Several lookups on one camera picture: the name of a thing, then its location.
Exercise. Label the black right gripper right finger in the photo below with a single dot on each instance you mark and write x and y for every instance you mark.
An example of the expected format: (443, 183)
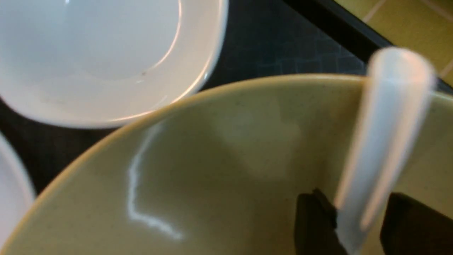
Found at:
(413, 228)

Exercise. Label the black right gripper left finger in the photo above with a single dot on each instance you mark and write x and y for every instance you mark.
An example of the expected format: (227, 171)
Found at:
(315, 226)

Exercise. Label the large tan noodle bowl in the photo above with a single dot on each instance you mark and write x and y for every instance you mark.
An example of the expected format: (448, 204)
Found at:
(217, 173)

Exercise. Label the white soup spoon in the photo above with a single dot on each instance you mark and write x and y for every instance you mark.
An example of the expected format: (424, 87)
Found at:
(394, 103)

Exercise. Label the white square dish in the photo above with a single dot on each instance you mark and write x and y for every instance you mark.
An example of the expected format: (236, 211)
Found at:
(97, 64)
(17, 193)

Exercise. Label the green checked tablecloth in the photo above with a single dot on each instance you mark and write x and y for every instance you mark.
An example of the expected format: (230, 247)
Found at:
(424, 26)

